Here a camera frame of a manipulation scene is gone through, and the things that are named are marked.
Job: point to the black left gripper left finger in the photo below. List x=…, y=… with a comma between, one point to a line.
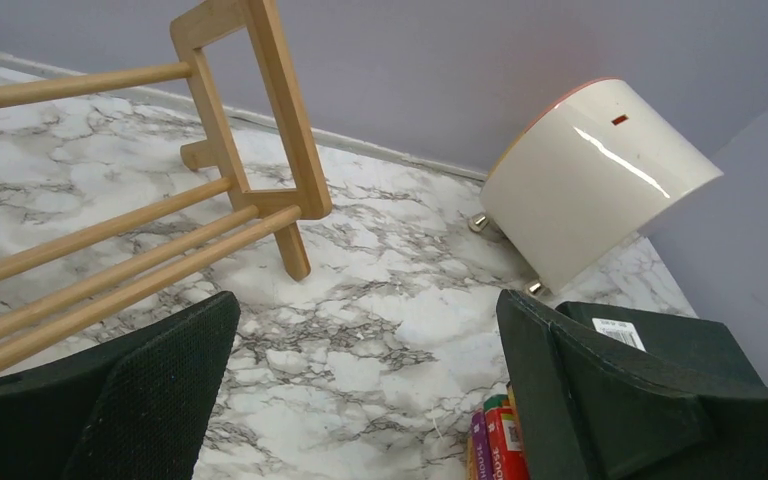
x=135, y=407

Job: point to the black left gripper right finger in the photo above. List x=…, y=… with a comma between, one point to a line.
x=591, y=407

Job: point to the purple spine paperback book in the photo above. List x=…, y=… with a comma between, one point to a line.
x=481, y=468

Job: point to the red spine paperback book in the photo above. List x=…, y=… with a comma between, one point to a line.
x=507, y=460

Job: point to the cream cylindrical lamp shade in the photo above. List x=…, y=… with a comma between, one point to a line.
x=595, y=167

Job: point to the dark green hardcover book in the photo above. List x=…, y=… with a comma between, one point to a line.
x=701, y=345

